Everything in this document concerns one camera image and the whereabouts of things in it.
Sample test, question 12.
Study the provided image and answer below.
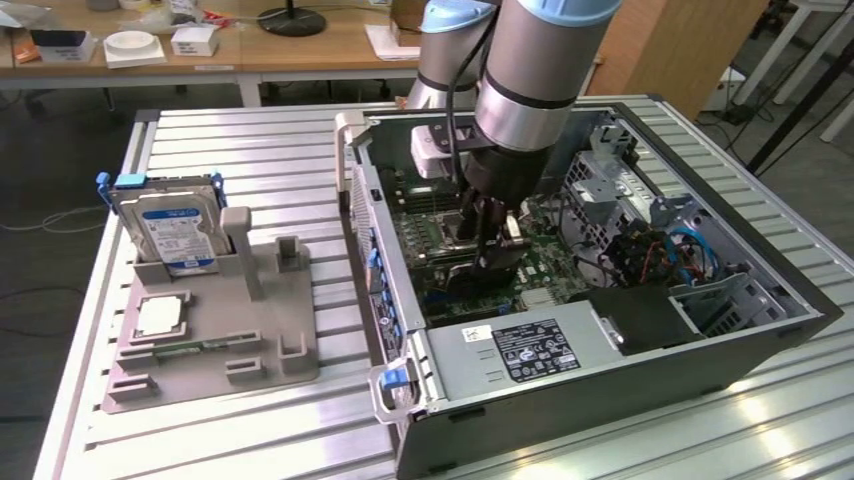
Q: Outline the black power cable bundle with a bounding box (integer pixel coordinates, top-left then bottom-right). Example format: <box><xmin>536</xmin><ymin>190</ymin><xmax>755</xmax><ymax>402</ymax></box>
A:
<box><xmin>596</xmin><ymin>227</ymin><xmax>672</xmax><ymax>291</ymax></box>

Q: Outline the white box with round top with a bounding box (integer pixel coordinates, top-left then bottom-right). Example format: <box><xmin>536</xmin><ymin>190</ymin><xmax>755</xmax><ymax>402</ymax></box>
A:
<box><xmin>101</xmin><ymin>30</ymin><xmax>168</xmax><ymax>70</ymax></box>

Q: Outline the stack of white papers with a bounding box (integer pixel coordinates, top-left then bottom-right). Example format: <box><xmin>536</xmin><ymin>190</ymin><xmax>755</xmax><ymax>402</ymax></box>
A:
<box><xmin>362</xmin><ymin>23</ymin><xmax>422</xmax><ymax>62</ymax></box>

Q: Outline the wooden desk white frame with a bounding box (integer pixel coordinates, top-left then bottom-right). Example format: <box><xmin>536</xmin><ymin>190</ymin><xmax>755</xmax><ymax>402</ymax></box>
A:
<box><xmin>236</xmin><ymin>0</ymin><xmax>428</xmax><ymax>109</ymax></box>
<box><xmin>0</xmin><ymin>0</ymin><xmax>245</xmax><ymax>109</ymax></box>

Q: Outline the grey power supply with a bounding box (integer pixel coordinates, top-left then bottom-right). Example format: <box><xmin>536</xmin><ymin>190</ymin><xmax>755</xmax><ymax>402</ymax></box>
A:
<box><xmin>416</xmin><ymin>298</ymin><xmax>632</xmax><ymax>404</ymax></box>

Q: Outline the black plastic shroud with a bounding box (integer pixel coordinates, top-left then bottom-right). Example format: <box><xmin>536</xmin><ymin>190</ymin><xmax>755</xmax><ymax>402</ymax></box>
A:
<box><xmin>585</xmin><ymin>285</ymin><xmax>709</xmax><ymax>357</ymax></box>

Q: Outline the CPU socket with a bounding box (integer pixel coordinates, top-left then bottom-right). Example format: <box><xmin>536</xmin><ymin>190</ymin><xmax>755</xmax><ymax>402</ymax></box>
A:
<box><xmin>425</xmin><ymin>207</ymin><xmax>472</xmax><ymax>254</ymax></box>

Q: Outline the silver chipset heatsink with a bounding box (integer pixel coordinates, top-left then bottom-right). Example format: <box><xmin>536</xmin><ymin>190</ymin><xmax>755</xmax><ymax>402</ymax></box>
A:
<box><xmin>517</xmin><ymin>286</ymin><xmax>560</xmax><ymax>307</ymax></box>

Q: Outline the black round stand base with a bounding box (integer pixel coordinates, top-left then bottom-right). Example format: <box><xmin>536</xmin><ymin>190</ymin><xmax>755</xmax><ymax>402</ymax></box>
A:
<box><xmin>256</xmin><ymin>0</ymin><xmax>328</xmax><ymax>38</ymax></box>

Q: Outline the hard disk with blue bracket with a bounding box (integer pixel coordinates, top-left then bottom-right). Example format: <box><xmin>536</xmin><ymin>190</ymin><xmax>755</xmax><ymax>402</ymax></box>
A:
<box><xmin>94</xmin><ymin>171</ymin><xmax>226</xmax><ymax>277</ymax></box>

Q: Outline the black power supply label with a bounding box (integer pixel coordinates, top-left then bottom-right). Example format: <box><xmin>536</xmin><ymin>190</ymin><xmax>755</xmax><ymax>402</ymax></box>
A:
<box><xmin>489</xmin><ymin>317</ymin><xmax>583</xmax><ymax>384</ymax></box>

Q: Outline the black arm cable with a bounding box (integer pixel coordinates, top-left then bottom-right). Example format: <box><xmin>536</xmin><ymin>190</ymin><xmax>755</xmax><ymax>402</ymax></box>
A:
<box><xmin>443</xmin><ymin>14</ymin><xmax>500</xmax><ymax>194</ymax></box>

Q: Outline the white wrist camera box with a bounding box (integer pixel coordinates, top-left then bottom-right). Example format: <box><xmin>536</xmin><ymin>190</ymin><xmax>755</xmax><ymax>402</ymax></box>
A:
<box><xmin>408</xmin><ymin>124</ymin><xmax>467</xmax><ymax>180</ymax></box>

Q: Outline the black slanted pole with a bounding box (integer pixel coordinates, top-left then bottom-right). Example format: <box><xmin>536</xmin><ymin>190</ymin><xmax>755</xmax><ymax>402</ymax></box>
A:
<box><xmin>744</xmin><ymin>47</ymin><xmax>854</xmax><ymax>176</ymax></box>

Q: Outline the black PC case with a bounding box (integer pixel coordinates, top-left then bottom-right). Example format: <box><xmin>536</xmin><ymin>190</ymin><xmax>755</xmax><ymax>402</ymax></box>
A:
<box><xmin>332</xmin><ymin>102</ymin><xmax>843</xmax><ymax>479</ymax></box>

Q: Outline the grey printed parts rack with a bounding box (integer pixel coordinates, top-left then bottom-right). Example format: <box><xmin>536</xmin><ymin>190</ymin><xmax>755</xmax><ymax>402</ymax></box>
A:
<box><xmin>98</xmin><ymin>207</ymin><xmax>321</xmax><ymax>416</ymax></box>

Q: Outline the orange packet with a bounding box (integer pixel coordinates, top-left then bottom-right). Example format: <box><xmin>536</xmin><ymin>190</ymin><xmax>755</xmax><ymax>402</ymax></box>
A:
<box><xmin>12</xmin><ymin>38</ymin><xmax>42</xmax><ymax>65</ymax></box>

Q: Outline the green motherboard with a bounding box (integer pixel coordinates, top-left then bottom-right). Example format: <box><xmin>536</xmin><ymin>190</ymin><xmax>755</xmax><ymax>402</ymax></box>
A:
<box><xmin>389</xmin><ymin>167</ymin><xmax>592</xmax><ymax>321</ymax></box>

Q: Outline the wooden cabinet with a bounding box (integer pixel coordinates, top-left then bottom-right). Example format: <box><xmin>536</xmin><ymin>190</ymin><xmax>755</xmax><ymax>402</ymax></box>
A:
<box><xmin>580</xmin><ymin>0</ymin><xmax>768</xmax><ymax>122</ymax></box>

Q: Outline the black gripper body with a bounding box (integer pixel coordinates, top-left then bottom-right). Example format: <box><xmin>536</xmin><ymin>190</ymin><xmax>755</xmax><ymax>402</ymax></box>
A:
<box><xmin>461</xmin><ymin>146</ymin><xmax>543</xmax><ymax>209</ymax></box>

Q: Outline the brown cardboard box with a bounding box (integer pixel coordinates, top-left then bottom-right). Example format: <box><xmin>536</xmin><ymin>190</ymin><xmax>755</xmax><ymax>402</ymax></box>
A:
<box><xmin>388</xmin><ymin>0</ymin><xmax>432</xmax><ymax>36</ymax></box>

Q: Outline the small white box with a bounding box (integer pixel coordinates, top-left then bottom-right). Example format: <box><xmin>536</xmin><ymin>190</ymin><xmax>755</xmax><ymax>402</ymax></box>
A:
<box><xmin>169</xmin><ymin>25</ymin><xmax>221</xmax><ymax>57</ymax></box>

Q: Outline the silver CPU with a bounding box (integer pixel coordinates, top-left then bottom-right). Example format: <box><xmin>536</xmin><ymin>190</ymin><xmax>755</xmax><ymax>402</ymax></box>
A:
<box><xmin>134</xmin><ymin>296</ymin><xmax>186</xmax><ymax>337</ymax></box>

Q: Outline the white box with blue top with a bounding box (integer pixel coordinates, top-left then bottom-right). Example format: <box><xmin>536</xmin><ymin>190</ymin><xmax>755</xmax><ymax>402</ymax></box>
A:
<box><xmin>29</xmin><ymin>28</ymin><xmax>96</xmax><ymax>64</ymax></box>

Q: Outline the graphics card with silver bracket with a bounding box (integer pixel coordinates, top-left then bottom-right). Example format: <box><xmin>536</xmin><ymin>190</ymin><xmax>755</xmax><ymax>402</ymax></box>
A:
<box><xmin>432</xmin><ymin>212</ymin><xmax>532</xmax><ymax>307</ymax></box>

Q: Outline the green RAM stick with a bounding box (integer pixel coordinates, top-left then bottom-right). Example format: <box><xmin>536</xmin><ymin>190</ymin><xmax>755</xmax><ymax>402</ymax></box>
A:
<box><xmin>150</xmin><ymin>338</ymin><xmax>236</xmax><ymax>357</ymax></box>

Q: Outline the blue data cable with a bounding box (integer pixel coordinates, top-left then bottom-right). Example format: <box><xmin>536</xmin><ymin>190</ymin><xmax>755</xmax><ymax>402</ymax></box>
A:
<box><xmin>665</xmin><ymin>225</ymin><xmax>720</xmax><ymax>287</ymax></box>

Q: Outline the silver drive cage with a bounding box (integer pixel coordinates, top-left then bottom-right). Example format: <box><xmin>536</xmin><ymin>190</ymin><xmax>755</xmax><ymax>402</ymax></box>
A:
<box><xmin>563</xmin><ymin>147</ymin><xmax>701</xmax><ymax>236</ymax></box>

